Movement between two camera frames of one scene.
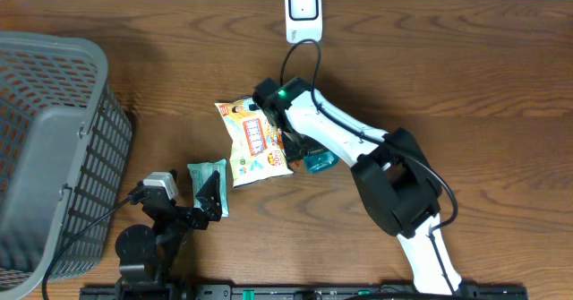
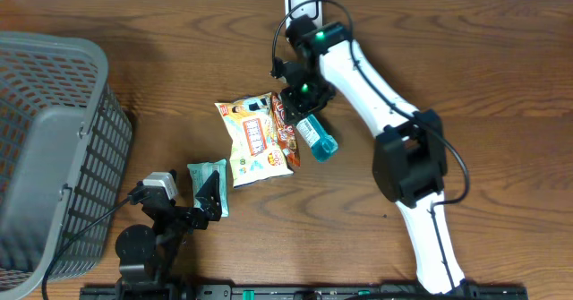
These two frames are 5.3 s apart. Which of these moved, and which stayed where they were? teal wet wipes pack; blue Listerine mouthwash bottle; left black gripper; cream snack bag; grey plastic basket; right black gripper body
Moved: right black gripper body; blue Listerine mouthwash bottle
Stayed: cream snack bag; teal wet wipes pack; left black gripper; grey plastic basket
